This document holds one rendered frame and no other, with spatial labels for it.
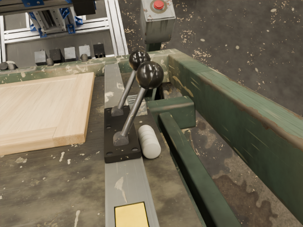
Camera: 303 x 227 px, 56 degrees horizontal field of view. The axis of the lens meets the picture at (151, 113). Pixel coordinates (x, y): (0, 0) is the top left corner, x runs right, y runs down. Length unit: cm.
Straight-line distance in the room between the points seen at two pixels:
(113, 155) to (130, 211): 10
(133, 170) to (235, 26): 211
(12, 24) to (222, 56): 147
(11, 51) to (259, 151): 177
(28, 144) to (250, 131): 39
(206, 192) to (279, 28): 216
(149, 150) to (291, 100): 191
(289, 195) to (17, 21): 196
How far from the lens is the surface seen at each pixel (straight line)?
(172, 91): 117
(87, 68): 108
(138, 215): 29
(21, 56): 201
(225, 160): 198
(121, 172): 36
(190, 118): 81
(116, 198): 32
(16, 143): 57
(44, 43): 201
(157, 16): 116
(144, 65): 37
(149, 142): 44
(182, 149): 59
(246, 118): 51
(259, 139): 48
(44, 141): 56
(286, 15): 264
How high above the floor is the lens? 186
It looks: 72 degrees down
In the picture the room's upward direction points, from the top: 12 degrees clockwise
